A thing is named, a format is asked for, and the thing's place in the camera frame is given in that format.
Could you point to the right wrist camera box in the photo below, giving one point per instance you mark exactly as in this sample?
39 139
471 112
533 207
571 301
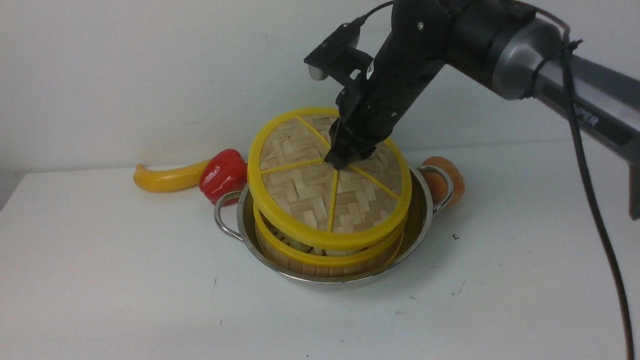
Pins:
337 56

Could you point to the stainless steel two-handled pot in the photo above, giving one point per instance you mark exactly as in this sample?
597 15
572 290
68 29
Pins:
421 212

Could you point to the bamboo steamer lid yellow frame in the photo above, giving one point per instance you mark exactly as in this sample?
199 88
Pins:
310 201

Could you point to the bamboo steamer basket yellow rim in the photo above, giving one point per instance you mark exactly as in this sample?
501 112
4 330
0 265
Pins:
322 263

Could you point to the red toy bell pepper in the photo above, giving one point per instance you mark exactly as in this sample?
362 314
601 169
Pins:
226 172

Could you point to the yellow toy banana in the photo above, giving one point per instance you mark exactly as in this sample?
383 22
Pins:
167 181

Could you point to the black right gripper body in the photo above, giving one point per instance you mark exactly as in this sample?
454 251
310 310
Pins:
404 66

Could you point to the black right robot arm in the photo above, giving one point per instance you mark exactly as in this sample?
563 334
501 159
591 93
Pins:
512 48

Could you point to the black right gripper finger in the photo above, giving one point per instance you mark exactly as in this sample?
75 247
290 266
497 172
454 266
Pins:
340 152
359 153

